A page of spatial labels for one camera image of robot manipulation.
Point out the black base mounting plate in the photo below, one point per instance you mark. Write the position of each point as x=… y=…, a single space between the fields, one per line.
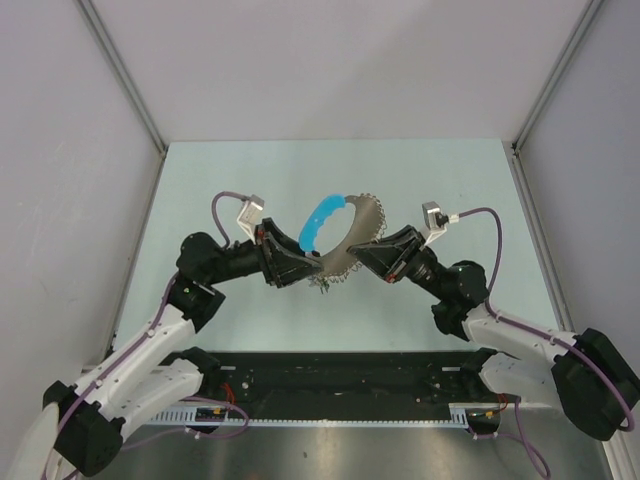
x=302 y=386

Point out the large metal keyring blue handle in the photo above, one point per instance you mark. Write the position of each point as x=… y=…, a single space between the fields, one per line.
x=368 y=225

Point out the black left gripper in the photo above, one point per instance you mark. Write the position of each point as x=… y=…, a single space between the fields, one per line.
x=281 y=269

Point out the left aluminium frame post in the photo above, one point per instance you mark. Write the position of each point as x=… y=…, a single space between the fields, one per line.
x=99 y=30

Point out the aluminium frame post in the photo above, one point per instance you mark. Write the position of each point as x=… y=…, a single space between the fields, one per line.
x=579 y=32
x=99 y=30

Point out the grey slotted cable duct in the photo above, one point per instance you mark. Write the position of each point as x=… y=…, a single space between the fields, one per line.
x=185 y=415

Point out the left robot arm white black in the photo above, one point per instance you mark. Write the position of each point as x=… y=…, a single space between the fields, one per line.
x=87 y=437

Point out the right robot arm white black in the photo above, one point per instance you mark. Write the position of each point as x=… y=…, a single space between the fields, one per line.
x=581 y=374

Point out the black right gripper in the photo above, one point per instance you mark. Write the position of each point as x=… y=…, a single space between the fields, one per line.
x=390 y=257

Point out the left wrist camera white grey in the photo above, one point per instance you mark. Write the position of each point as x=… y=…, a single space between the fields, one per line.
x=250 y=215

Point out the right aluminium frame post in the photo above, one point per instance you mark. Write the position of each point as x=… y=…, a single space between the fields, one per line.
x=579 y=32

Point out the small split rings bunch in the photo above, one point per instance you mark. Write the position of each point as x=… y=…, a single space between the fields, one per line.
x=320 y=284

